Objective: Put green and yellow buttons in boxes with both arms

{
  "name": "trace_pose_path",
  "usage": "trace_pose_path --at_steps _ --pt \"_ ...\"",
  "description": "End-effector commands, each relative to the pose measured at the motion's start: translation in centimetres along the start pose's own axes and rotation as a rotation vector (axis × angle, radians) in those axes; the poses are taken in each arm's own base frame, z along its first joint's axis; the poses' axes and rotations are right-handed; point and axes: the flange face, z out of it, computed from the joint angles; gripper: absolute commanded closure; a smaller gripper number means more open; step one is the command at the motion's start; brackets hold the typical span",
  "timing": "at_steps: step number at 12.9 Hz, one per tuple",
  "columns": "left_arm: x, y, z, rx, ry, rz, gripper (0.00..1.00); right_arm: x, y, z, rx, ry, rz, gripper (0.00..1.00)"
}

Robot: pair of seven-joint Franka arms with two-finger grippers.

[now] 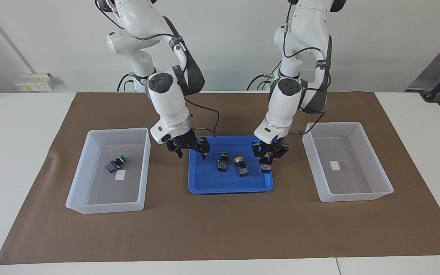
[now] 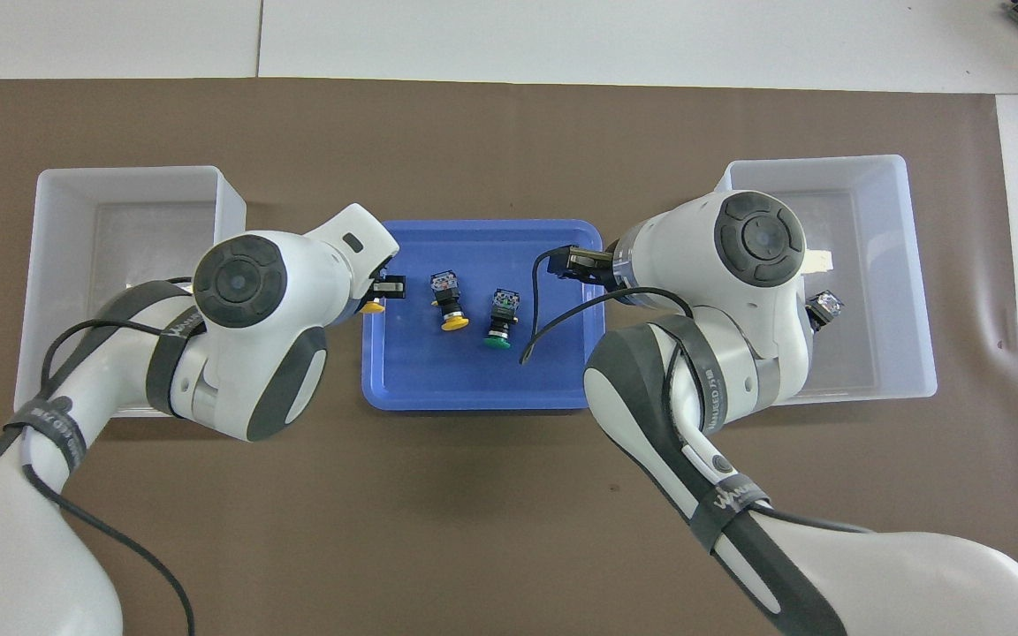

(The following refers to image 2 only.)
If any translucent white plastic box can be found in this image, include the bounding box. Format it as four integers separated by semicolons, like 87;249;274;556
14;165;247;420
709;155;938;407

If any green push button switch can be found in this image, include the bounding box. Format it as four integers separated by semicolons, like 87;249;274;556
808;290;847;335
483;288;523;351

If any brown table mat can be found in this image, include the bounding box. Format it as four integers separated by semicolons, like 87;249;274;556
0;78;1018;636

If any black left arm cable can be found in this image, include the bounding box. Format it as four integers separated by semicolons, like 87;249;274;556
21;276;201;636

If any blue plastic tray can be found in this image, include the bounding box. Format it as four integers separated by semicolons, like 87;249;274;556
361;219;607;412

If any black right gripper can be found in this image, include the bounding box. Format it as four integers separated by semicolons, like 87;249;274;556
370;249;620;302

